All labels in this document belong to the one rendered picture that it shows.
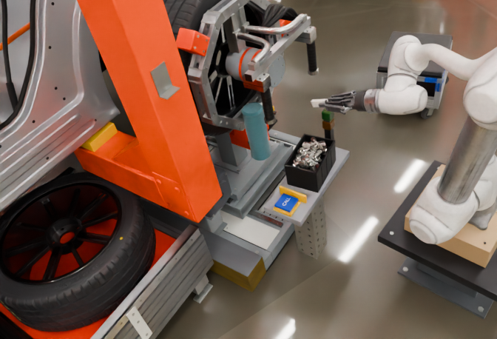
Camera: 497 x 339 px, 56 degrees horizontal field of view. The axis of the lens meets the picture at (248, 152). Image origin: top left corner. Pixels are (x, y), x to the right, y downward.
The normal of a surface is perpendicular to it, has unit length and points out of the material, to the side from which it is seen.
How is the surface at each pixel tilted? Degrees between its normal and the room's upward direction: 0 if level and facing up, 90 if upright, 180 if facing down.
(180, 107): 90
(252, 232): 0
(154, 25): 90
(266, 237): 0
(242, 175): 0
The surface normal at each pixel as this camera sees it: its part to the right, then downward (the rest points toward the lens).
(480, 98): -0.74, 0.52
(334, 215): -0.16, -0.72
